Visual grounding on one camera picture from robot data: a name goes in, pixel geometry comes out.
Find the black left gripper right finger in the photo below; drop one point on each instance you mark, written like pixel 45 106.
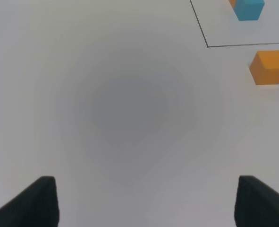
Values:
pixel 257 204

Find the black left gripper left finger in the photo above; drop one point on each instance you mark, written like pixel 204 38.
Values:
pixel 36 206

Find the blue template cube block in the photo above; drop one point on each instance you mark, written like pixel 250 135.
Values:
pixel 248 10

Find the orange template cube block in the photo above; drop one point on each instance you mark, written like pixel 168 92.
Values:
pixel 233 3

